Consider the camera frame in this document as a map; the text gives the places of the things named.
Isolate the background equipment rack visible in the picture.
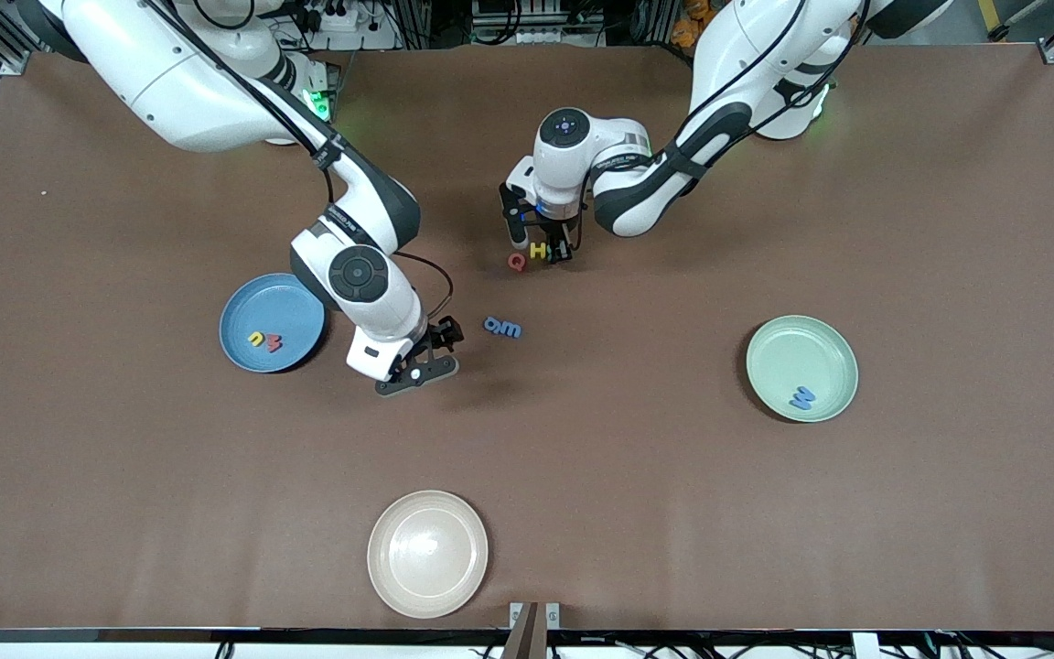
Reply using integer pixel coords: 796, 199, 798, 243
468, 0, 638, 49

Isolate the dark slanted mounting post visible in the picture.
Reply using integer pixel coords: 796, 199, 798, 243
501, 601, 549, 659

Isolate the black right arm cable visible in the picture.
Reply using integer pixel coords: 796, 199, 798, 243
394, 252, 455, 321

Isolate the beige round plate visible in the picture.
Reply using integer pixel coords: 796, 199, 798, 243
367, 490, 489, 620

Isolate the blue round plate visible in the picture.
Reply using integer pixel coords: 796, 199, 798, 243
219, 273, 327, 374

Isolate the pale green round plate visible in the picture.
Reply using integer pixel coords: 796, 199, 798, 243
746, 315, 859, 424

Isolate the pile of orange packets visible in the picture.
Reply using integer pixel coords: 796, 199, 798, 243
671, 0, 711, 47

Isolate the white power strip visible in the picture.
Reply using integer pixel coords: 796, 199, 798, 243
303, 0, 400, 51

